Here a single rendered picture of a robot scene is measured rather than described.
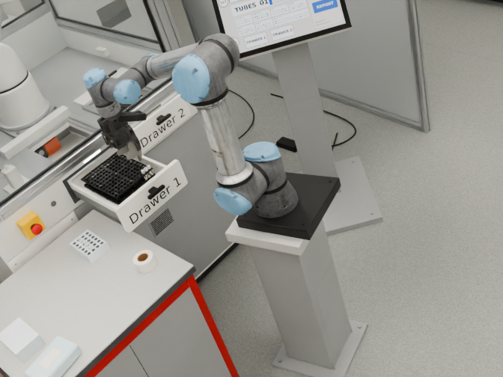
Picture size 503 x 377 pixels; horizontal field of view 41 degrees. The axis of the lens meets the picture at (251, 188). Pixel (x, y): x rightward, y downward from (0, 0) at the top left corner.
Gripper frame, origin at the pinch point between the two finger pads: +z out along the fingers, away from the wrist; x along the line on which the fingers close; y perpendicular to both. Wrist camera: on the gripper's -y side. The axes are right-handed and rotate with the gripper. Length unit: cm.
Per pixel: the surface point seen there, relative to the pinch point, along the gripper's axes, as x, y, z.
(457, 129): 21, -165, 98
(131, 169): -6.2, 1.6, 7.5
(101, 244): 1.6, 27.6, 18.8
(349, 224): 16, -77, 95
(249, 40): -10, -72, -3
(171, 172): 10.8, -3.8, 7.0
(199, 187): -23, -32, 50
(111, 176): -10.3, 8.2, 7.4
